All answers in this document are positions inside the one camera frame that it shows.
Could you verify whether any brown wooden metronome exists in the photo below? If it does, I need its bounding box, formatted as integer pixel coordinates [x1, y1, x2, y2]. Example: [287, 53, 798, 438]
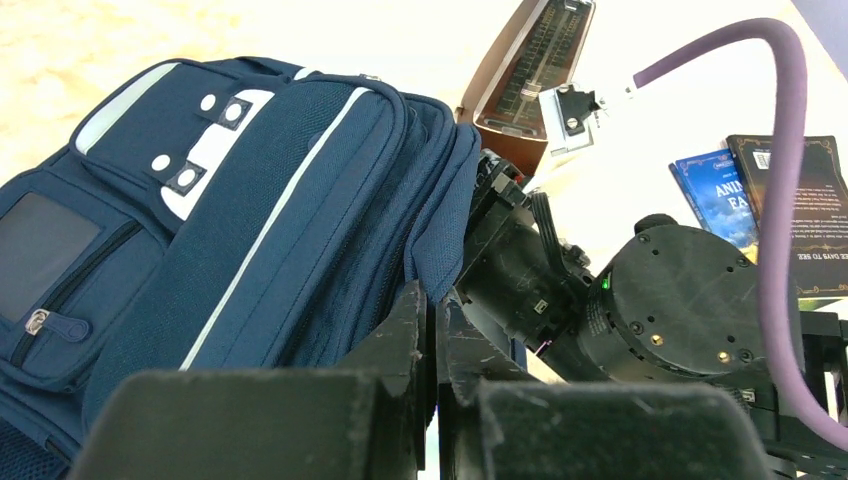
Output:
[456, 0, 595, 175]

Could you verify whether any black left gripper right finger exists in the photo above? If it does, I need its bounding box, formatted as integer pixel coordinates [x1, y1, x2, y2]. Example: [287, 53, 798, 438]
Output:
[435, 296, 772, 479]

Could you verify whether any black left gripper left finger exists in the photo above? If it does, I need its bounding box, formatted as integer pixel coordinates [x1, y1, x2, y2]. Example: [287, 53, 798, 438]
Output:
[70, 281, 428, 479]

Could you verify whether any blue green landscape book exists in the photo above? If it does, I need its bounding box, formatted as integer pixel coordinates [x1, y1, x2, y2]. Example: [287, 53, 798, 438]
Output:
[668, 149, 758, 262]

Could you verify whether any dark brown book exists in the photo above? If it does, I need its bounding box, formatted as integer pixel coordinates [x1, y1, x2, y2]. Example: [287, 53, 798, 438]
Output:
[726, 134, 847, 300]

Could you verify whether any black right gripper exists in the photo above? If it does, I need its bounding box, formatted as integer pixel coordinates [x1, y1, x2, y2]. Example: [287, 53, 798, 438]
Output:
[457, 150, 771, 385]

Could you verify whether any navy blue student backpack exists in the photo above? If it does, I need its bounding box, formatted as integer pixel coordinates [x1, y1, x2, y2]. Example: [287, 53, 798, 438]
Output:
[1, 57, 481, 479]

